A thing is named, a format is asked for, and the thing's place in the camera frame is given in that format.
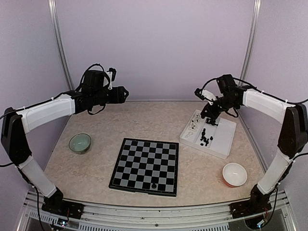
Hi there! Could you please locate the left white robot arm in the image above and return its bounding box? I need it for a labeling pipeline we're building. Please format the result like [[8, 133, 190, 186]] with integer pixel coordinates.
[[0, 64, 129, 214]]

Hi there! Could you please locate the black chess pieces pile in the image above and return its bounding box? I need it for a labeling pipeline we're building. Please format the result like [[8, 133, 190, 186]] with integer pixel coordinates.
[[200, 118, 218, 147]]

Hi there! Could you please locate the black grey chessboard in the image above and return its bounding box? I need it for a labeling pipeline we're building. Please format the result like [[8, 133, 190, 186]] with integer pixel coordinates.
[[109, 138, 179, 197]]

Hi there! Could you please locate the right aluminium frame post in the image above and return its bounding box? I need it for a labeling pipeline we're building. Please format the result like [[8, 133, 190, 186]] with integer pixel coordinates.
[[240, 0, 262, 80]]

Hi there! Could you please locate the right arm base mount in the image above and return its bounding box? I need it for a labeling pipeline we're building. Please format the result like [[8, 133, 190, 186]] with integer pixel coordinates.
[[230, 200, 272, 219]]

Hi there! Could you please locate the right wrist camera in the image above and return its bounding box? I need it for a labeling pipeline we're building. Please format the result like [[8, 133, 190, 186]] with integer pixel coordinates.
[[194, 88, 217, 105]]

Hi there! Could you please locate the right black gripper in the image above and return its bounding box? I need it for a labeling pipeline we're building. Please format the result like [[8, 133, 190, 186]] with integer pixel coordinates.
[[201, 95, 238, 120]]

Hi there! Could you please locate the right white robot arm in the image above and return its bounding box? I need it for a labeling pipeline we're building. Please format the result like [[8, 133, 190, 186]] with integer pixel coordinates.
[[194, 74, 308, 196]]

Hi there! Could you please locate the white plastic piece tray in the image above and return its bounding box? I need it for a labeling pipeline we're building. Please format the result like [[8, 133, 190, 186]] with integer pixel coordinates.
[[180, 110, 236, 159]]

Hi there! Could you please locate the green glass bowl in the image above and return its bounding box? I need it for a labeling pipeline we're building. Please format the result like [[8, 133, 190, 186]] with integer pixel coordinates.
[[69, 133, 91, 154]]

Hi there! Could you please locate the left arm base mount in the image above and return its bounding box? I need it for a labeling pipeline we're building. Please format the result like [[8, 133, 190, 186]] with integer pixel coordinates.
[[42, 200, 84, 219]]

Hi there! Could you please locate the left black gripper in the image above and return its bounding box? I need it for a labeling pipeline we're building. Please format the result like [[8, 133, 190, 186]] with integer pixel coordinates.
[[91, 86, 128, 105]]

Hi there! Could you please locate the aluminium frame post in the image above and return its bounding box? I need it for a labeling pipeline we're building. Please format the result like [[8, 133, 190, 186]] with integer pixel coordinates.
[[240, 0, 262, 80], [48, 0, 74, 90]]

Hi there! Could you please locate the left aluminium frame post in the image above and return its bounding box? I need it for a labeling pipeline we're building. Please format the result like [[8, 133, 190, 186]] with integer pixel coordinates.
[[48, 0, 74, 90]]

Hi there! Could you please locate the white chess pieces pile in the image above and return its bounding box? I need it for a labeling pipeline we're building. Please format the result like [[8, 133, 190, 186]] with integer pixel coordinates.
[[188, 113, 205, 132]]

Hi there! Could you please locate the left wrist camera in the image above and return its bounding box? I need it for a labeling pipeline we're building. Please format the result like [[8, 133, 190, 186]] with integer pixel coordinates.
[[106, 67, 116, 90]]

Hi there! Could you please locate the white orange bowl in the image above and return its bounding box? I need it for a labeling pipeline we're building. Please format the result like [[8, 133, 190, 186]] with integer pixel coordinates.
[[222, 163, 247, 188]]

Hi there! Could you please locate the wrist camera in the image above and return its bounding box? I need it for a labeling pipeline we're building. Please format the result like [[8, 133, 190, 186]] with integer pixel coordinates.
[[194, 88, 217, 105], [106, 67, 116, 90]]

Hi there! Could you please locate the aluminium front rail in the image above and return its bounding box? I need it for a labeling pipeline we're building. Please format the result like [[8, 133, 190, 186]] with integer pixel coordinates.
[[23, 190, 292, 231]]

